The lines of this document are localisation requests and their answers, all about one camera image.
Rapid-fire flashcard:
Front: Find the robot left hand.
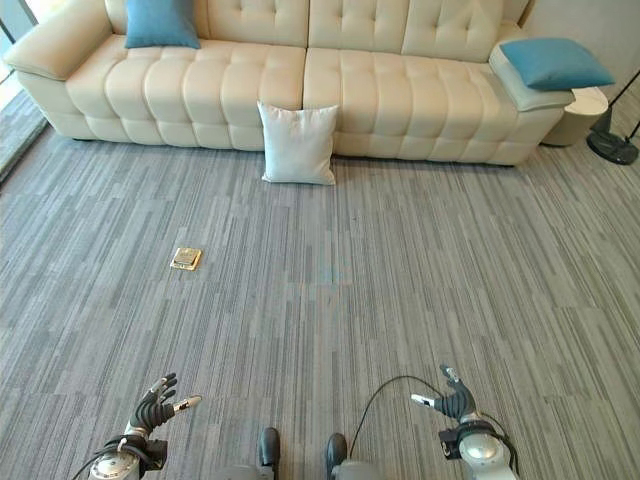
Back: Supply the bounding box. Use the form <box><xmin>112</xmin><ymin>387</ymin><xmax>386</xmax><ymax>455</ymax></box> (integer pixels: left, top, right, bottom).
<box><xmin>124</xmin><ymin>372</ymin><xmax>203</xmax><ymax>437</ymax></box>

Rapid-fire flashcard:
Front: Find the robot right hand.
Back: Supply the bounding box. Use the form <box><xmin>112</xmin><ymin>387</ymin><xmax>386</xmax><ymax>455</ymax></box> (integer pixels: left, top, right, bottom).
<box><xmin>410</xmin><ymin>363</ymin><xmax>483</xmax><ymax>426</ymax></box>

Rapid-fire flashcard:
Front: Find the cream tufted leather sofa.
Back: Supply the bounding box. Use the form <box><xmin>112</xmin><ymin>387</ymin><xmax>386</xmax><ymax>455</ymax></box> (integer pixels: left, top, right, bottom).
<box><xmin>3</xmin><ymin>0</ymin><xmax>577</xmax><ymax>167</ymax></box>

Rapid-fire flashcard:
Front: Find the dark robot left foot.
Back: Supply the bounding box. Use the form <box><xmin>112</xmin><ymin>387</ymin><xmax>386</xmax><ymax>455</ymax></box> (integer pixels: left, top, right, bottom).
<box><xmin>257</xmin><ymin>426</ymin><xmax>281</xmax><ymax>469</ymax></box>

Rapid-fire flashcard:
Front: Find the dark robot foot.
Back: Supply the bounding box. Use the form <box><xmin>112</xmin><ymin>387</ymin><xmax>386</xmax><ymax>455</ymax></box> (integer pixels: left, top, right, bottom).
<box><xmin>325</xmin><ymin>432</ymin><xmax>349</xmax><ymax>476</ymax></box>
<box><xmin>257</xmin><ymin>426</ymin><xmax>281</xmax><ymax>469</ymax></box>

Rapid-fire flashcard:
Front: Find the dark robot right foot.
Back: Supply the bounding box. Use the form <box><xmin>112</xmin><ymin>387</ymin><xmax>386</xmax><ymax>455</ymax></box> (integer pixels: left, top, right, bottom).
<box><xmin>325</xmin><ymin>432</ymin><xmax>349</xmax><ymax>476</ymax></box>

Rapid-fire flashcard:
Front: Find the brass floor socket box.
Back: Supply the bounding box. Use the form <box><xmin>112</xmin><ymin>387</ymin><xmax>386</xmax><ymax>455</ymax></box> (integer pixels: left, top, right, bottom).
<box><xmin>169</xmin><ymin>246</ymin><xmax>204</xmax><ymax>271</ymax></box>

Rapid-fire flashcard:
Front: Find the white square cushion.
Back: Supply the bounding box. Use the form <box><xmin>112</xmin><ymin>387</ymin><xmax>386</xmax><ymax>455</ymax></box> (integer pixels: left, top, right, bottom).
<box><xmin>256</xmin><ymin>100</ymin><xmax>340</xmax><ymax>187</ymax></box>

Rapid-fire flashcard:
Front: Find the round cream side table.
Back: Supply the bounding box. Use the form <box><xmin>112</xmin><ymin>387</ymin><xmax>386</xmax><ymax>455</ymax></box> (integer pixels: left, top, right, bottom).
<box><xmin>540</xmin><ymin>85</ymin><xmax>610</xmax><ymax>148</ymax></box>

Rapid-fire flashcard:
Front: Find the black floor lamp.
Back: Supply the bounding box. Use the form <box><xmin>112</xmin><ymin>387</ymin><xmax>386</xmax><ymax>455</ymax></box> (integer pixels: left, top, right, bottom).
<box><xmin>586</xmin><ymin>69</ymin><xmax>640</xmax><ymax>166</ymax></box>

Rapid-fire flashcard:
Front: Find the blue square cushion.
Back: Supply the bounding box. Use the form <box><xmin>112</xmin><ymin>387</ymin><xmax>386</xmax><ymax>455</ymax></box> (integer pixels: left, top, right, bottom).
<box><xmin>123</xmin><ymin>0</ymin><xmax>202</xmax><ymax>50</ymax></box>
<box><xmin>498</xmin><ymin>37</ymin><xmax>616</xmax><ymax>93</ymax></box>

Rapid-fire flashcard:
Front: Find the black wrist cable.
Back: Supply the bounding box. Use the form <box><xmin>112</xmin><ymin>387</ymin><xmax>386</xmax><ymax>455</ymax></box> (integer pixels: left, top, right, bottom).
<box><xmin>348</xmin><ymin>375</ymin><xmax>454</xmax><ymax>454</ymax></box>

